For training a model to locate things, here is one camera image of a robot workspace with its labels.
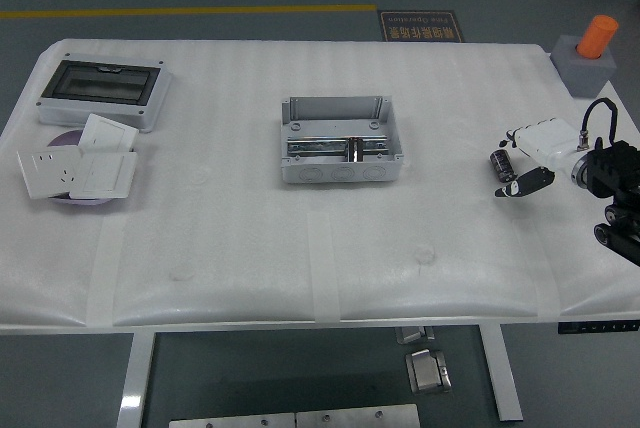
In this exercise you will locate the grey metal plate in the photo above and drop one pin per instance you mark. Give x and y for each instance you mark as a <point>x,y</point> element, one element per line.
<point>230,421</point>

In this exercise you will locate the open grey junction box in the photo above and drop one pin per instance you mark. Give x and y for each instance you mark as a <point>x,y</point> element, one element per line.
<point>335,123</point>

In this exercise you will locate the white wall switch panel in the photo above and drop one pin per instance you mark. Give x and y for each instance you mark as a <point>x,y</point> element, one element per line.
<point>105,175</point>
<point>107,133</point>

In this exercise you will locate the white wall socket panel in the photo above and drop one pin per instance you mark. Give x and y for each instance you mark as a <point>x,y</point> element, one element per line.
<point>47,173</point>

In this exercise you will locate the black floor sign orange text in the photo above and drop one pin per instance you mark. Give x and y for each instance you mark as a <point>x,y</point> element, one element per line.
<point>420,23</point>

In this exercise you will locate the small silver metal block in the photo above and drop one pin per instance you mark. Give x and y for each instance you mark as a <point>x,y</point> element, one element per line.
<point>412,335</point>

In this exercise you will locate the black table control panel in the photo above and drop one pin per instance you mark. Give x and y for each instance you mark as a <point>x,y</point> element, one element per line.
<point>597,327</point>

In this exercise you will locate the white table leg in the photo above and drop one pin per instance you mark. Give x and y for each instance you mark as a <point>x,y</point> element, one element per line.
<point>502,378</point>
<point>135,383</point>

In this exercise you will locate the large silver metal block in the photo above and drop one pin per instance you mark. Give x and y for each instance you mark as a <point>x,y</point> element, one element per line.
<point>427,373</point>

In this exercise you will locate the purple plate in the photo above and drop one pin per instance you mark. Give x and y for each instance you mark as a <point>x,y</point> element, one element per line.
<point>67,140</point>

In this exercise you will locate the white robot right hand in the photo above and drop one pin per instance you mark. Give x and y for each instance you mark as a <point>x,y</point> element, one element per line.
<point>547,143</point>

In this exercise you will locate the grey box with dark cover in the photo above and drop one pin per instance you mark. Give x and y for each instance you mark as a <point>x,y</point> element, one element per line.
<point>100,80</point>

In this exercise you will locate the orange cylinder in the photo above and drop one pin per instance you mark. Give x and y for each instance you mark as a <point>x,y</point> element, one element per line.
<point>597,35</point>

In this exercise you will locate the grey block holder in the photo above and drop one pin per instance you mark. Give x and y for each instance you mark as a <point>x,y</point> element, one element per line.
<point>585,78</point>

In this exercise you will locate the white foam mat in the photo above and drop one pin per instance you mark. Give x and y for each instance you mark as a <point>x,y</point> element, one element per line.
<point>250,228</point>

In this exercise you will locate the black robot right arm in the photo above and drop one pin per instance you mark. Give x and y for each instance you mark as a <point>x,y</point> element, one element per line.
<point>612,168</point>

